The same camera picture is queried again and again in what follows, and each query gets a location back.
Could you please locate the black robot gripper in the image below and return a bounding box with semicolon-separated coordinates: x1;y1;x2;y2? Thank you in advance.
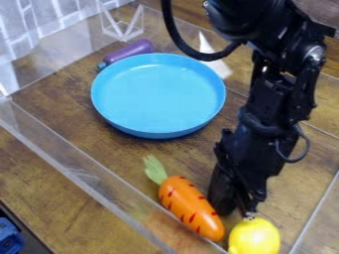
209;108;298;217

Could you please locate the orange toy carrot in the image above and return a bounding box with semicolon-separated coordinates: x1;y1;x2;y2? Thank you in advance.
143;156;226;241

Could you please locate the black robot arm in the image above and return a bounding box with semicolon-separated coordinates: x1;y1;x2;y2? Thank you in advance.
205;0;326;215

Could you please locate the yellow toy lemon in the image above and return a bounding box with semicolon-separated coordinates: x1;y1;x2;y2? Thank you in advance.
229;217;281;254

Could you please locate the blue plastic plate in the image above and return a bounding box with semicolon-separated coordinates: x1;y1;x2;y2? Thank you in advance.
90;53;227;139

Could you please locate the purple toy eggplant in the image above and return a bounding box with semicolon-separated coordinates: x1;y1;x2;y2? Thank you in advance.
97;39;154;70

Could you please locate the blue object at corner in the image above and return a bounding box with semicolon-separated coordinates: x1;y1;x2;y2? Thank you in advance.
0;217;25;254

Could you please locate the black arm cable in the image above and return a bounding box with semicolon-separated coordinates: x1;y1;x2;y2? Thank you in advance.
161;0;245;63

